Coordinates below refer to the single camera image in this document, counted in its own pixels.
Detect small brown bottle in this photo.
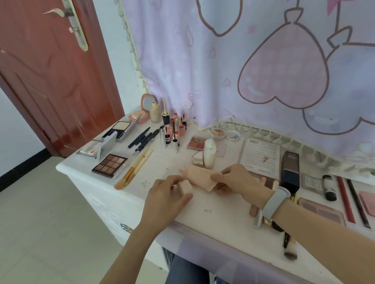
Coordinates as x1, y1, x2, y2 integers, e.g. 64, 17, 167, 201
321, 174, 338, 202

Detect pink cushion compact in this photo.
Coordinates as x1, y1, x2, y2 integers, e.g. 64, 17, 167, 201
128, 93, 156, 125

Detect yellow handled makeup brush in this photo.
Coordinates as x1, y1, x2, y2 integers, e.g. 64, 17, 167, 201
114, 145, 151, 192

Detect person's right forearm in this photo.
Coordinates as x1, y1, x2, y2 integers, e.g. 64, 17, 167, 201
271, 198, 375, 284

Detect lilac cartoon cloth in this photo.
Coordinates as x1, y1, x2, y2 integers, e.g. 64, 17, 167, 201
108, 0, 375, 172

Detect person's right hand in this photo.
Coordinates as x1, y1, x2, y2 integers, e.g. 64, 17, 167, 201
209, 162, 276, 210

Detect person's left hand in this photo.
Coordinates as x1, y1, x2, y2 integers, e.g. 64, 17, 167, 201
140, 174, 194, 238

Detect peach foundation tube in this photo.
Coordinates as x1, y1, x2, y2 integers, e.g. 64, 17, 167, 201
175, 180, 194, 197

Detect silver square palette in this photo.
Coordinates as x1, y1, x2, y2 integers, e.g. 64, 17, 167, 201
76, 130, 118, 162

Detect small red blush palette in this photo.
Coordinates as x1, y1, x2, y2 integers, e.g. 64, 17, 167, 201
186, 135, 228, 158

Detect pink four-pan eyeshadow palette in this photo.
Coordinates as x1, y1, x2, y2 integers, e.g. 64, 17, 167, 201
296, 197, 348, 228

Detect wooden drawer lilac front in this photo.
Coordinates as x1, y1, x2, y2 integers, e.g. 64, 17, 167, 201
153, 222, 335, 284

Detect brown wooden door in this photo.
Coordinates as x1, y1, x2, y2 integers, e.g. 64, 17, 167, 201
0, 0, 129, 160

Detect white smartwatch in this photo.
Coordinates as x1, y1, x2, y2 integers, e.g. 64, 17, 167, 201
261, 186, 292, 223

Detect black eyeliner pencil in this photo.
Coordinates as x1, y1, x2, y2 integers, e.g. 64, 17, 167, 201
132, 124, 165, 158

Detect person's blue jeans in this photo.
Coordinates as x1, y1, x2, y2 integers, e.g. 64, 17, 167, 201
163, 249, 243, 284

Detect gold clear compact cap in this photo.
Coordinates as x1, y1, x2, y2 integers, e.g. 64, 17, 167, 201
191, 150, 206, 169

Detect dark foundation box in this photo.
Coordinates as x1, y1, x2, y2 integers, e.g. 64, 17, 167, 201
279, 151, 301, 195

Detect beige foundation bottle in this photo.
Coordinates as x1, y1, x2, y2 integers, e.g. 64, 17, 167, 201
148, 101, 163, 124

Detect black eyeliner pencils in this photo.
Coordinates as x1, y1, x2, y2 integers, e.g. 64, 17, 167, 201
127, 126, 151, 150

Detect cream gold tube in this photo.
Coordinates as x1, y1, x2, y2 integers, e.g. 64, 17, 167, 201
262, 179, 280, 226

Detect round white powder compact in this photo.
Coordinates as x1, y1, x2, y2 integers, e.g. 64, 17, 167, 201
210, 128, 227, 142

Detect orange brown eyeshadow palette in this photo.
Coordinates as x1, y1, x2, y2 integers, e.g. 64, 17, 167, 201
91, 153, 129, 179

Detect person's left forearm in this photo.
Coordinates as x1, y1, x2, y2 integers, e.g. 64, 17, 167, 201
96, 224, 160, 284

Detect paper instruction sheet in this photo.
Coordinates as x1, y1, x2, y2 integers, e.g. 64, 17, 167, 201
237, 137, 282, 178

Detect small clear square compact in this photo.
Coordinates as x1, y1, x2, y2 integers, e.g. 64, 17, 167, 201
301, 172, 325, 195

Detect black foundation bottle cap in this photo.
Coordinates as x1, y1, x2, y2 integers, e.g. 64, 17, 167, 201
161, 98, 172, 125

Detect brass door handle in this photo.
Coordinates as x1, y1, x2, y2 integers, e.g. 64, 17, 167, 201
41, 0, 91, 53

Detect dark grey palette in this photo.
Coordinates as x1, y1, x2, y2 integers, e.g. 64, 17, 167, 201
102, 113, 142, 144

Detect white oval compact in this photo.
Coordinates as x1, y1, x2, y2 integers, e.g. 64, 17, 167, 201
203, 138, 218, 170

